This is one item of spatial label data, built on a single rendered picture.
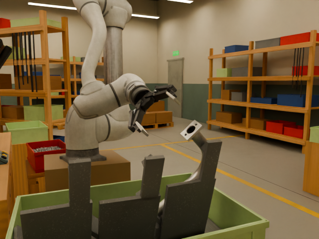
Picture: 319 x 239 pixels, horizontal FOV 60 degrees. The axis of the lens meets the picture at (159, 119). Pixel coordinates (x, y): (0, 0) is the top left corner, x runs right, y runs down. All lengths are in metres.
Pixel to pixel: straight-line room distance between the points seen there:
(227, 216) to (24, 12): 10.49
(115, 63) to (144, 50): 10.29
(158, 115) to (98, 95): 6.77
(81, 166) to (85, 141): 0.71
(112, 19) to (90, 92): 0.53
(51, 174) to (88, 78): 0.43
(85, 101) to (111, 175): 0.39
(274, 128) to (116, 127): 5.01
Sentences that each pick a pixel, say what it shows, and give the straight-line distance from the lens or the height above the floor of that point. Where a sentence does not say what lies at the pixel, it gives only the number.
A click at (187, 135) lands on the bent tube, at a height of 1.17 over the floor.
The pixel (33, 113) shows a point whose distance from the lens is 4.57.
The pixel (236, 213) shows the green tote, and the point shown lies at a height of 0.93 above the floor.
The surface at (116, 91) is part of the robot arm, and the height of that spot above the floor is 1.28.
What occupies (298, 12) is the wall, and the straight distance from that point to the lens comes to 6.70.
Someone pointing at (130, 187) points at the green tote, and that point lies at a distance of 1.02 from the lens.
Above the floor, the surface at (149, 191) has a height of 1.05.
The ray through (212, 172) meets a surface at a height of 1.07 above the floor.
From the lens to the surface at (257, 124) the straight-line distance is 6.53.
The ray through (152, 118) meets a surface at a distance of 7.71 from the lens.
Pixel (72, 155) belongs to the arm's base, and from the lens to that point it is 1.34.
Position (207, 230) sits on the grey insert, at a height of 0.85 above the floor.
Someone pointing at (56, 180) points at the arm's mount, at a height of 0.90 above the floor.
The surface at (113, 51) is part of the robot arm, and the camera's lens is 1.47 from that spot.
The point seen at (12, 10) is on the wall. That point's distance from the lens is 11.00.
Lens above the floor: 1.31
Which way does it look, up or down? 8 degrees down
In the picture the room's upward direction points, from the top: straight up
